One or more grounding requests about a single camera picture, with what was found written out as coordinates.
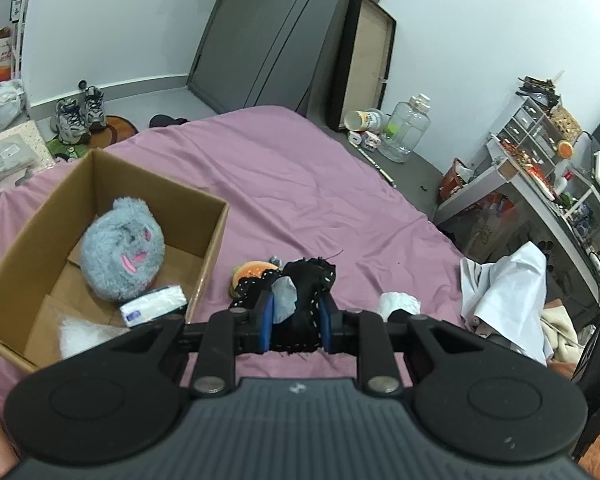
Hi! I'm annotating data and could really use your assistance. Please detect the red bin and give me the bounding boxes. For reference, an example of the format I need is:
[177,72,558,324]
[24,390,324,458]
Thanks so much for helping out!
[439,157,473,203]

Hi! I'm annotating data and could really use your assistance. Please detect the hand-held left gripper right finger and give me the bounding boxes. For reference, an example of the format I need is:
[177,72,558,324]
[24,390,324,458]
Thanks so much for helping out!
[319,292,486,396]

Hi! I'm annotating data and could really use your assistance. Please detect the grey drawer organizer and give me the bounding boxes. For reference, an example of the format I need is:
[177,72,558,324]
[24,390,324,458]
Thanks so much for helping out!
[495,95,563,166]

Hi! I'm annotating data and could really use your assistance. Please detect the blue tissue pack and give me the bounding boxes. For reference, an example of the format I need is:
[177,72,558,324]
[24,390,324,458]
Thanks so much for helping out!
[119,285,188,330]

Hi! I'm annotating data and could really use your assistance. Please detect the patterned flat package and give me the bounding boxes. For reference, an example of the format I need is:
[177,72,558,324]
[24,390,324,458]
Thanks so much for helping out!
[0,120,56,171]

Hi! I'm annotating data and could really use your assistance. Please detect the white crumpled cloth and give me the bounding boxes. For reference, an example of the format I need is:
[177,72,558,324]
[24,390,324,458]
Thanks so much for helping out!
[460,241,548,367]

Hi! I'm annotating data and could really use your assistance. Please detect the orange burger plush toy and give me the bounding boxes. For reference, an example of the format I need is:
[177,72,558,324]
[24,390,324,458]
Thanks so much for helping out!
[228,259,280,301]

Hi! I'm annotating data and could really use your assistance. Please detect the black slipper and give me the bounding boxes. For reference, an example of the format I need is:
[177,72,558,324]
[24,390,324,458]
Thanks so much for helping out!
[149,114,188,129]

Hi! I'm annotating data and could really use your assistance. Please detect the orange cardboard carton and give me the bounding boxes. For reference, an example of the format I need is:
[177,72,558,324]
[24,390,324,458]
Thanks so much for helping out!
[0,26,18,85]

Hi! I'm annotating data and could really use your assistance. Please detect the beige blanket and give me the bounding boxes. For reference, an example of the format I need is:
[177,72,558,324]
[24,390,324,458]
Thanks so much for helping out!
[539,297,600,366]

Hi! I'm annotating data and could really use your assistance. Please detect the black framed board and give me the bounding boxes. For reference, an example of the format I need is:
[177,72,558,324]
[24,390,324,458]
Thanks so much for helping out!
[328,0,397,132]

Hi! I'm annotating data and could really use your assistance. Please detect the white stuffing plastic bag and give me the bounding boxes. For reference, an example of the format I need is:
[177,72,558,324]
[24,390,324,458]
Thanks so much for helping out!
[59,312,136,360]

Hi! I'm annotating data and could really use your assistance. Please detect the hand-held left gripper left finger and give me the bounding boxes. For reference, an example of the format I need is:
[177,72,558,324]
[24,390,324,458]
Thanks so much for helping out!
[107,290,276,396]

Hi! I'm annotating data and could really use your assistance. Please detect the clear plastic water jug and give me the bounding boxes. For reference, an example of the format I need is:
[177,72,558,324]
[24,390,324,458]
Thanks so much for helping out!
[377,93,432,163]

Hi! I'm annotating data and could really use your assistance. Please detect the small white box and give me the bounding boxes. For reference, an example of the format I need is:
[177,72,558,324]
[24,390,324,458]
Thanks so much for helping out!
[348,130,381,151]

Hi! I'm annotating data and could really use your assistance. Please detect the grey sneaker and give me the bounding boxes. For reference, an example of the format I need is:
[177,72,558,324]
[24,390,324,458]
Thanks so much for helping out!
[82,85,106,131]
[50,97,88,145]

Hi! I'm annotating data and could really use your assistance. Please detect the grey white desk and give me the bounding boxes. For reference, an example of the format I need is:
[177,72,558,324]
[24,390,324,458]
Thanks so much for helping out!
[432,137,600,321]

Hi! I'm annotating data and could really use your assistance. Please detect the brown paper bag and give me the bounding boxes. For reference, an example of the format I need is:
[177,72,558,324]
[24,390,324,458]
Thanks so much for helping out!
[462,195,521,261]

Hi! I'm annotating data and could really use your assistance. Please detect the thin metal stick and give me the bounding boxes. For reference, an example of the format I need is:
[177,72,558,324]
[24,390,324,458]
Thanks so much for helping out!
[362,147,397,188]

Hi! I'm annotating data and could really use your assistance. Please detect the cartoon floor mat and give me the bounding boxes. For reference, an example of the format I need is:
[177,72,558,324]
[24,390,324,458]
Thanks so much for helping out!
[46,115,141,163]

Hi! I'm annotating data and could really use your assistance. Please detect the white storage rack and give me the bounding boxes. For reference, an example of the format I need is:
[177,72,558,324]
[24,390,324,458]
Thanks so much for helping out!
[10,0,36,81]

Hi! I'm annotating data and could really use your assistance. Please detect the grey fluffy plush toy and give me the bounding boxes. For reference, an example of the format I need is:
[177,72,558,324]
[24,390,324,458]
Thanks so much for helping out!
[79,197,167,303]

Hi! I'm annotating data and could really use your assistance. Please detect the paper cup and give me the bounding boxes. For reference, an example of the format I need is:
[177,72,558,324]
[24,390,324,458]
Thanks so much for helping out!
[343,108,388,133]

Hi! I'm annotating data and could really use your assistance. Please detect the dark hair accessories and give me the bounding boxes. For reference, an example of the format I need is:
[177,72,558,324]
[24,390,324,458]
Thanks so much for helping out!
[516,75,563,108]

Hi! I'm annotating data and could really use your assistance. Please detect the grey door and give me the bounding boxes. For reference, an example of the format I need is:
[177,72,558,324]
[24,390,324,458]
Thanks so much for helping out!
[186,0,408,128]

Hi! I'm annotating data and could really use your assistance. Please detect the small white cloth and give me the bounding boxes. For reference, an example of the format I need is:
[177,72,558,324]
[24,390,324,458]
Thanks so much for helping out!
[377,291,423,322]

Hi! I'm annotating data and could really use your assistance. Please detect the brown cardboard box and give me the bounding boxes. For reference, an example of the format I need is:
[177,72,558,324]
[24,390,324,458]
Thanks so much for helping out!
[0,148,230,375]

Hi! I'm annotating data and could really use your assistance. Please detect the grey wrapped packages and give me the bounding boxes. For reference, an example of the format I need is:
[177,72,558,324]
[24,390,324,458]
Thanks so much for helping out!
[0,140,36,191]

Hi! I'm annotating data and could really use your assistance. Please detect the wicker basket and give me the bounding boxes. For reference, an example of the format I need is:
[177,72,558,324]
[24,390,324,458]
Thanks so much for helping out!
[550,104,583,145]

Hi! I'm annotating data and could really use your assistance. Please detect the pink bed sheet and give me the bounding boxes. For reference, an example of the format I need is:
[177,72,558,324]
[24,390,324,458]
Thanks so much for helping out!
[0,105,481,411]

